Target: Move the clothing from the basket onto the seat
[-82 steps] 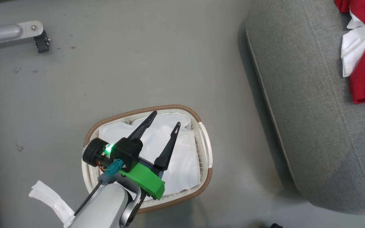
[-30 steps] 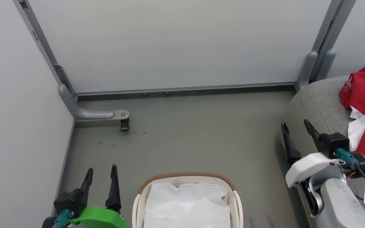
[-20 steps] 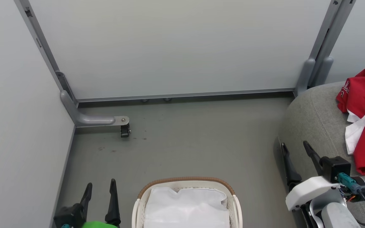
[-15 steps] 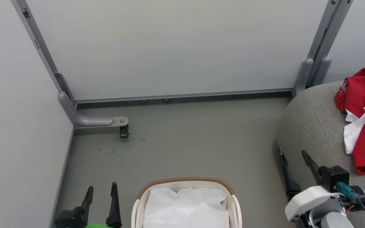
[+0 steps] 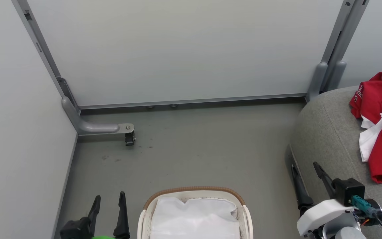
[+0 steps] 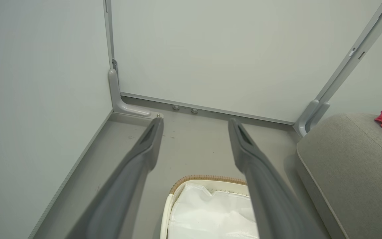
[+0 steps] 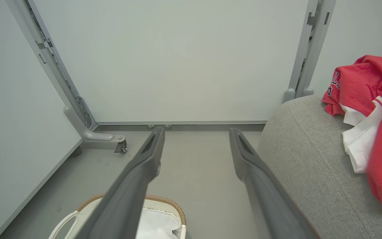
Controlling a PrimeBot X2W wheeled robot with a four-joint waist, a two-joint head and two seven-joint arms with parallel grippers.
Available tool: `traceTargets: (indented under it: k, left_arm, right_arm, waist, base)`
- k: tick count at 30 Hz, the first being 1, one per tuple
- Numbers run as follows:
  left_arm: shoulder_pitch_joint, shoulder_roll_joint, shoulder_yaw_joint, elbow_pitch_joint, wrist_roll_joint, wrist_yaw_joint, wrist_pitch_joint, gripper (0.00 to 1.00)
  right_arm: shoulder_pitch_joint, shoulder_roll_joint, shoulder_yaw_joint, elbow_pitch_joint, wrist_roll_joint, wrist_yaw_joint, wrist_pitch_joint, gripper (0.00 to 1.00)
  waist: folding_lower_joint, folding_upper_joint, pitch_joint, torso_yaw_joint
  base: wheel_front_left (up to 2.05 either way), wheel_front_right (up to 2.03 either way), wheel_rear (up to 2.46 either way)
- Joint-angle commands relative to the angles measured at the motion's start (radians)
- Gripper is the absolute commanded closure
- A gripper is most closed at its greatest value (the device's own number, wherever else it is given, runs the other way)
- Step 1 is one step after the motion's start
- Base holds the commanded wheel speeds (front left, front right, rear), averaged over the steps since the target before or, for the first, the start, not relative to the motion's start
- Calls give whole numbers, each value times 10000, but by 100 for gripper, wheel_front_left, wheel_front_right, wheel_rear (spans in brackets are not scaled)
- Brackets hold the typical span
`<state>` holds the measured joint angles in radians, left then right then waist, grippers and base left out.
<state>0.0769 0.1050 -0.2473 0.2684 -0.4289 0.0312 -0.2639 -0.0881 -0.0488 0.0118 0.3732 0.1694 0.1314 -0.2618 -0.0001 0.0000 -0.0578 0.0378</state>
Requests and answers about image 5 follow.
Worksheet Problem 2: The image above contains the white brown-rimmed laundry basket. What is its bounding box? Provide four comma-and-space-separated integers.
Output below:
137, 186, 254, 239

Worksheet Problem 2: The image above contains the grey fabric sofa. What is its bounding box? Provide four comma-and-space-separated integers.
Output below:
286, 86, 382, 239

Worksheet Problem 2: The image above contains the grey partition post with foot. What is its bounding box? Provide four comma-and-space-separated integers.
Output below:
11, 0, 135, 136

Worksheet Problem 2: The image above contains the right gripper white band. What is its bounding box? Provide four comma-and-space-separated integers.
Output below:
290, 162, 354, 237

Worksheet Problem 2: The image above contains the grey double partition post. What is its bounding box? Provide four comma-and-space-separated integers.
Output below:
305, 0, 369, 103

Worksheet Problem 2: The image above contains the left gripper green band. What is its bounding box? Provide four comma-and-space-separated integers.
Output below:
59, 191, 131, 239

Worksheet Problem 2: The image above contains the white cloth basket liner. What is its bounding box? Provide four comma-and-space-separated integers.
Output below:
150, 197, 241, 239

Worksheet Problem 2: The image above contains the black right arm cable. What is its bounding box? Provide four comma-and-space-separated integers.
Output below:
351, 195, 382, 239

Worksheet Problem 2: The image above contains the grey partition bottom rail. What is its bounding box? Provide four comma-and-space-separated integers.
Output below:
78, 94, 307, 110

